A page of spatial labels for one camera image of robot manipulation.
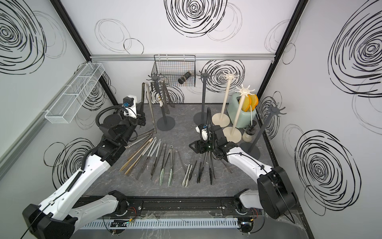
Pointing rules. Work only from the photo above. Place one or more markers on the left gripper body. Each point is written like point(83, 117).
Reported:
point(131, 126)

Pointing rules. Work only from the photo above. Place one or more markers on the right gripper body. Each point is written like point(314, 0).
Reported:
point(209, 145)

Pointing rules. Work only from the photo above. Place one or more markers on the dark grey rack stand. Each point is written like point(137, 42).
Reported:
point(251, 148)
point(200, 117)
point(164, 123)

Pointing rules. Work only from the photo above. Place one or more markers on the white handled steel tongs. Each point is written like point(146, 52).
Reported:
point(158, 94)

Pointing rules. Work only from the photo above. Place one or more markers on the black silicone tongs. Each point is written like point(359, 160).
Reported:
point(167, 101)

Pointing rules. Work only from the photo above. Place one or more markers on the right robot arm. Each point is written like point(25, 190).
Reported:
point(274, 194)

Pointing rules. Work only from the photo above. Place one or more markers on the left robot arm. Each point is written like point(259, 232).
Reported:
point(56, 217)

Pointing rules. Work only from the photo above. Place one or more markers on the cream tipped tongs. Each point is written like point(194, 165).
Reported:
point(187, 175)

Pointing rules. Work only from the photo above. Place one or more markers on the slim steel tweezers tongs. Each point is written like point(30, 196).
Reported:
point(180, 159)

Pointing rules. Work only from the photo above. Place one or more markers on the cream rack stand rear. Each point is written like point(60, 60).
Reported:
point(221, 119)

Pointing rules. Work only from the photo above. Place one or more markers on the cream rack stand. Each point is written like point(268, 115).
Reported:
point(231, 133)
point(221, 119)

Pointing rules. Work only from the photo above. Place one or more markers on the cream rack stand front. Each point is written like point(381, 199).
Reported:
point(231, 133)

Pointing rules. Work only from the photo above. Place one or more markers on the small glass jar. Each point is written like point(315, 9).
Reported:
point(249, 133)

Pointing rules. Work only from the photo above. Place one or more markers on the dark cylinder in basket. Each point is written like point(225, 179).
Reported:
point(184, 78)

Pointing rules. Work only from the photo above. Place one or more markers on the black ring tongs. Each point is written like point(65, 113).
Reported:
point(207, 160)

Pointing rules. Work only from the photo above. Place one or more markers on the white wire shelf basket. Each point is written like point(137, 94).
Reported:
point(73, 97)

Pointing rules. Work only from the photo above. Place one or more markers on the black wire basket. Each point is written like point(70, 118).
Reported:
point(171, 67)

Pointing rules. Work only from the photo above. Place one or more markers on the grey cable duct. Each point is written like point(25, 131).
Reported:
point(193, 223)

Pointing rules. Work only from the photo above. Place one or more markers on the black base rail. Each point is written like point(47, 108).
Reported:
point(228, 206)

